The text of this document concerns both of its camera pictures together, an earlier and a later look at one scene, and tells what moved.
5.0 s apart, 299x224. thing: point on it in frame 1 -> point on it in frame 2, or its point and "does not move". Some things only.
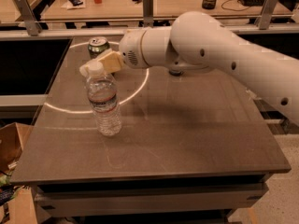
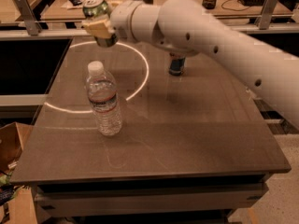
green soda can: [97, 46] -> [95, 9]
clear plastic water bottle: [102, 91] does not move
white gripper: [131, 49] -> [121, 17]
